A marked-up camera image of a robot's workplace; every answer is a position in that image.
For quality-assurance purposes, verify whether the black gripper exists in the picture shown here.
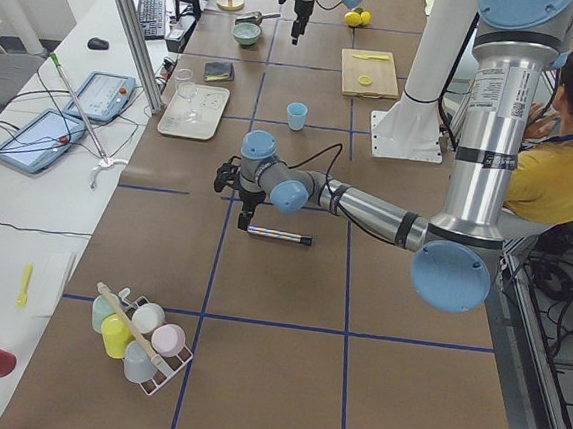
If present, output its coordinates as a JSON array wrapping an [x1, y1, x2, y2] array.
[[278, 0, 315, 46], [213, 156, 266, 231]]

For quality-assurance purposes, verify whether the steel muddler black tip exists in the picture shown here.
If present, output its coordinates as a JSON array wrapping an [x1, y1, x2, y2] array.
[[247, 225, 313, 247]]

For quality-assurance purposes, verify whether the yellow lemon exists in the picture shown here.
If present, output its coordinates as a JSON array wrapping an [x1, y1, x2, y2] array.
[[359, 11, 372, 27], [344, 11, 362, 28]]

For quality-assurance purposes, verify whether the blue paper cup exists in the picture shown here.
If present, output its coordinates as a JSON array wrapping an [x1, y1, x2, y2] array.
[[286, 102, 309, 131]]

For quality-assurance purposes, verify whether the lemon slice on board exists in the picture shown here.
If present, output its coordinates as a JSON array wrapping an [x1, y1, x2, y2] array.
[[357, 75, 372, 86]]

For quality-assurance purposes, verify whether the white cup in rack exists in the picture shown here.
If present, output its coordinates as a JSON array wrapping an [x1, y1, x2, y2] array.
[[132, 303, 165, 335]]

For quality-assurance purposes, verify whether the pink cup in rack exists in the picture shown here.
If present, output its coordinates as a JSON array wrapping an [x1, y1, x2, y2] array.
[[151, 324, 186, 358]]

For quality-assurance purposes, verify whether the green cup in rack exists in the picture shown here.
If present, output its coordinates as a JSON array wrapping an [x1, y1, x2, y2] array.
[[91, 294, 114, 334]]

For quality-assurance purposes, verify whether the yellow cup in rack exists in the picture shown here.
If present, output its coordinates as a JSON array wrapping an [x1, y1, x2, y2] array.
[[100, 314, 133, 360]]

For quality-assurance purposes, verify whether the grey cup in rack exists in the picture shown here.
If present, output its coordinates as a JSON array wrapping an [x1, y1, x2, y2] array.
[[123, 341, 158, 383]]

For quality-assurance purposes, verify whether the steel ice scoop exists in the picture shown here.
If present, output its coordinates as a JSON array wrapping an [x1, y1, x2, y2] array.
[[235, 11, 281, 25]]

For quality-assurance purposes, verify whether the green bowl of ice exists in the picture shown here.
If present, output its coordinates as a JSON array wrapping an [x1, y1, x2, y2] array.
[[231, 22, 262, 46]]

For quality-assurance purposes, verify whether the wooden cutting board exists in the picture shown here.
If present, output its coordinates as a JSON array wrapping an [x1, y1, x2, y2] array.
[[341, 48, 400, 100]]

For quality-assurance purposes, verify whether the yellow plastic knife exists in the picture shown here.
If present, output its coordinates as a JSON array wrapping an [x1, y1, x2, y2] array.
[[352, 53, 390, 62]]

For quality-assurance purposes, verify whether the grey folded cloth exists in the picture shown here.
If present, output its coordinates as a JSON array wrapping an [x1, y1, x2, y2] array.
[[203, 61, 235, 82]]

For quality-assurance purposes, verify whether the cream bear tray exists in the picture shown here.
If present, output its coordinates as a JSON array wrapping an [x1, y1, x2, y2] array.
[[157, 85, 230, 141]]

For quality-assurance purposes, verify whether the wine glass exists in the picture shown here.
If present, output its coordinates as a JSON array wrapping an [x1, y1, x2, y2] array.
[[173, 68, 200, 123]]

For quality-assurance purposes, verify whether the black keyboard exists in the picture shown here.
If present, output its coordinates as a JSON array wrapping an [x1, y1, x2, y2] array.
[[136, 0, 167, 41]]

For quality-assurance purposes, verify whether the litter picker grabber tool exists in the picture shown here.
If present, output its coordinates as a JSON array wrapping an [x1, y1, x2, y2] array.
[[49, 52, 128, 190]]

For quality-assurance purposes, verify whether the wooden stick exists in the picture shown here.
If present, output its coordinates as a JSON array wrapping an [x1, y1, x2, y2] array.
[[96, 281, 163, 367]]

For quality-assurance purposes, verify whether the blue teach pendant far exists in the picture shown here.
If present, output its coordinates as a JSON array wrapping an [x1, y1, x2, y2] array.
[[77, 71, 137, 123]]

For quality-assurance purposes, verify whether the blue teach pendant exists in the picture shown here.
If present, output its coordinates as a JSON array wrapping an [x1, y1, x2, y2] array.
[[77, 71, 137, 123], [0, 109, 87, 174]]

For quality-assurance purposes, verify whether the black computer mouse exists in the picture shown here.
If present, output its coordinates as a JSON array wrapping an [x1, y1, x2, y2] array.
[[86, 37, 110, 51]]

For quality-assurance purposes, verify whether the blue teach pendant near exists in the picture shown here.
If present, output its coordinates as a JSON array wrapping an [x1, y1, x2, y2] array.
[[0, 109, 87, 174]]

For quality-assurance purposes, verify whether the yellow plastic spoon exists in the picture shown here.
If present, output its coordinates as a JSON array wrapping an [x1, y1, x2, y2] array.
[[16, 263, 34, 309]]

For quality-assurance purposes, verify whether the person in yellow shirt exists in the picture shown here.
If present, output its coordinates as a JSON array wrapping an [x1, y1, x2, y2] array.
[[501, 26, 573, 231]]

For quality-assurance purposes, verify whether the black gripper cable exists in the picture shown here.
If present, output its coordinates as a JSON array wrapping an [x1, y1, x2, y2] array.
[[279, 138, 414, 246]]

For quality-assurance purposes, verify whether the aluminium frame post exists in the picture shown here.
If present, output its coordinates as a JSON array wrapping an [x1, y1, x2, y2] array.
[[114, 0, 163, 115]]

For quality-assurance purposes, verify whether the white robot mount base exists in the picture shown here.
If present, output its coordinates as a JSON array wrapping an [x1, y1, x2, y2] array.
[[370, 0, 478, 164]]

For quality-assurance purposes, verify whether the white wire cup rack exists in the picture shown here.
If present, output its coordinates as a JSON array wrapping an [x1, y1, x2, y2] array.
[[119, 288, 193, 396]]

